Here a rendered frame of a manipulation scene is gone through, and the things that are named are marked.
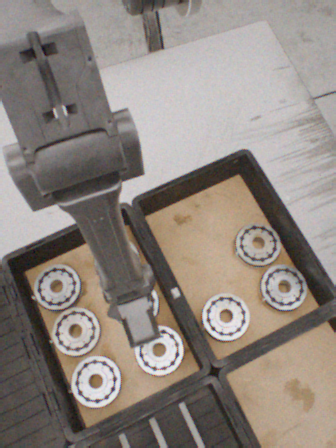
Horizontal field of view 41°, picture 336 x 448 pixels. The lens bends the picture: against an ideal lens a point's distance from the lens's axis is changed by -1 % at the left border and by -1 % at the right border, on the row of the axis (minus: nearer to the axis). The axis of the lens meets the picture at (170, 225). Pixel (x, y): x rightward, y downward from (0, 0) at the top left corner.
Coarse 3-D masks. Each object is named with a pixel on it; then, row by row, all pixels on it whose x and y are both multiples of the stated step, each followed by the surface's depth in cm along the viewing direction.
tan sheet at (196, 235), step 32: (224, 192) 110; (160, 224) 107; (192, 224) 107; (224, 224) 107; (192, 256) 105; (224, 256) 105; (288, 256) 105; (192, 288) 102; (224, 288) 102; (256, 288) 102; (224, 320) 99; (256, 320) 99; (288, 320) 99; (224, 352) 97
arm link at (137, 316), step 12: (144, 264) 73; (132, 300) 75; (144, 300) 75; (120, 312) 75; (132, 312) 75; (144, 312) 75; (132, 324) 74; (144, 324) 74; (156, 324) 78; (132, 336) 76; (144, 336) 74; (156, 336) 76
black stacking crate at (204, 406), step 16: (192, 400) 94; (208, 400) 94; (160, 416) 93; (176, 416) 93; (192, 416) 93; (208, 416) 93; (224, 416) 91; (128, 432) 92; (144, 432) 92; (176, 432) 92; (208, 432) 92; (224, 432) 92
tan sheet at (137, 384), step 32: (64, 256) 105; (32, 288) 102; (96, 288) 102; (160, 320) 100; (96, 352) 97; (128, 352) 97; (160, 352) 97; (96, 384) 95; (128, 384) 95; (160, 384) 95; (96, 416) 93
